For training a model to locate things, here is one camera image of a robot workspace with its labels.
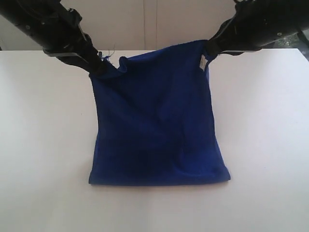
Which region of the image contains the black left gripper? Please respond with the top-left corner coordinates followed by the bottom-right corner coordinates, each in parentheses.
top-left (0, 0), bottom-right (107, 75)

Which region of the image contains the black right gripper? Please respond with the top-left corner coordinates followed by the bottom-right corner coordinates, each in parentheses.
top-left (205, 0), bottom-right (309, 58)

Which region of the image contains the blue towel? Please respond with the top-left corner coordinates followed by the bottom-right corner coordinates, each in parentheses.
top-left (89, 40), bottom-right (230, 186)

